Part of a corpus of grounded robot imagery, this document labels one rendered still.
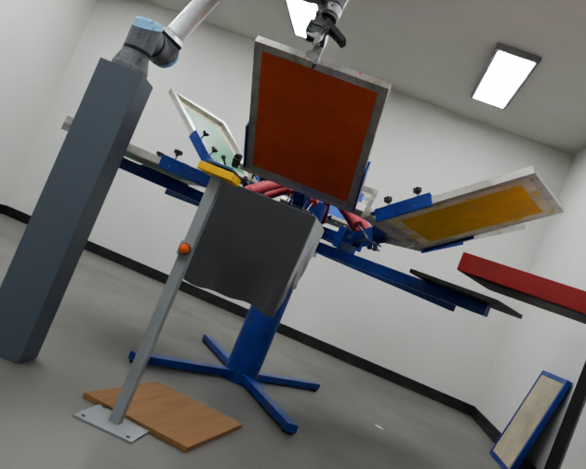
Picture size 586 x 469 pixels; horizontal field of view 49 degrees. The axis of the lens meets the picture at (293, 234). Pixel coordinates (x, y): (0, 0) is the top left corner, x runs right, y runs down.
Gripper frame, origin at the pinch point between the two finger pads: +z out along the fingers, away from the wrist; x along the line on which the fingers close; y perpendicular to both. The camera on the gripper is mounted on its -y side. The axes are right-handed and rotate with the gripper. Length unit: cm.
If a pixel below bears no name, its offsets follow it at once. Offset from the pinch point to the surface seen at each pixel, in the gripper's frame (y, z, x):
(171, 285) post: 12, 98, -13
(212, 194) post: 11, 65, -3
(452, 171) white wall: -86, -224, -429
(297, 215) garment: -15, 51, -28
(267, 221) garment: -5, 57, -29
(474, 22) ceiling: -49, -219, -198
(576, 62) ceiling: -131, -221, -207
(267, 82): 21.9, -3.4, -32.7
